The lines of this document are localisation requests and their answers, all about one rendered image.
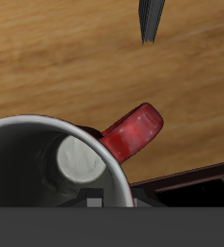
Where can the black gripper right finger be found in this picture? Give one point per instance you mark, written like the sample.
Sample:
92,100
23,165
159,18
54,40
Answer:
144,200

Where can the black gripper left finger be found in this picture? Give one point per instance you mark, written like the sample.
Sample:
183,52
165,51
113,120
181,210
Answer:
90,197

